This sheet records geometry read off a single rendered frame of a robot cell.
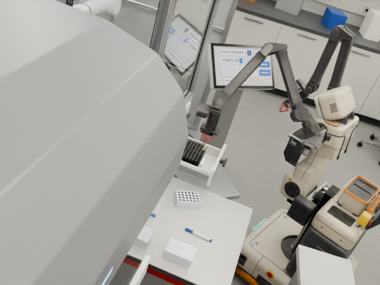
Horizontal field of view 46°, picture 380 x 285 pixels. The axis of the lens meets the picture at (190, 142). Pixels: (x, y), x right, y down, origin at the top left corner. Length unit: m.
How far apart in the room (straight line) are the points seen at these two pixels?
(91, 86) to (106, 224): 0.34
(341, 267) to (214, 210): 0.68
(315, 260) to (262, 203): 1.49
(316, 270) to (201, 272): 0.59
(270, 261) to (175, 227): 0.92
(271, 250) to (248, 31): 2.93
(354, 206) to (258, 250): 0.69
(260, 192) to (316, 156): 1.29
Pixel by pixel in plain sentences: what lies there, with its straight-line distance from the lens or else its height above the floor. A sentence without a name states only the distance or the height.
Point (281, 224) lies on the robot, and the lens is 3.22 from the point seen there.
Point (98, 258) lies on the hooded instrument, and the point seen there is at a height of 1.54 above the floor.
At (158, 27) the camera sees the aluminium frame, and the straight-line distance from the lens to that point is 1.73.
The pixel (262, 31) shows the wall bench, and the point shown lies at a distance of 5.25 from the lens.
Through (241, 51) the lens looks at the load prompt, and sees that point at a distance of 3.21.
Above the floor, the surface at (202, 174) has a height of 0.87.
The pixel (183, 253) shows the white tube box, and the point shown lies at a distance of 2.03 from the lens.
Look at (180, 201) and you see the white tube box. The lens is 2.28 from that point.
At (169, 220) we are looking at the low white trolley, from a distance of 2.22.
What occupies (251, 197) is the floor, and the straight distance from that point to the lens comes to 3.79.
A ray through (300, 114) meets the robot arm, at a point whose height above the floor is 1.26.
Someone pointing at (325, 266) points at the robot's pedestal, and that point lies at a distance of 2.37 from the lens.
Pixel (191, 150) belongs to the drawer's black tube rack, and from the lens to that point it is 2.46.
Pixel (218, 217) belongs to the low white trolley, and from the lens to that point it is 2.32.
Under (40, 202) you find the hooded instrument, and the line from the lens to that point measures 0.85.
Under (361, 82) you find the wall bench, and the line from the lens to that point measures 5.56.
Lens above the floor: 2.29
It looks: 33 degrees down
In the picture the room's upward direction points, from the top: 17 degrees clockwise
